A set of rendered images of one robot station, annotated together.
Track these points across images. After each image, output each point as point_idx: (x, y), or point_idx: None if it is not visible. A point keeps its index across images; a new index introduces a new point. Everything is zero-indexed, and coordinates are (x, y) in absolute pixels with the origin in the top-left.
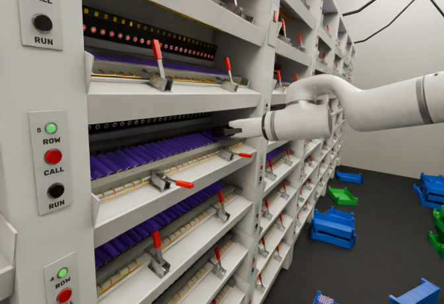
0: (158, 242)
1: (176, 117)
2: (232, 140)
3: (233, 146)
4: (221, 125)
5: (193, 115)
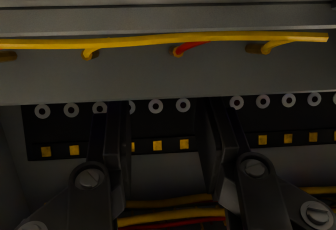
0: None
1: (285, 101)
2: (38, 102)
3: (10, 36)
4: (131, 155)
5: (167, 101)
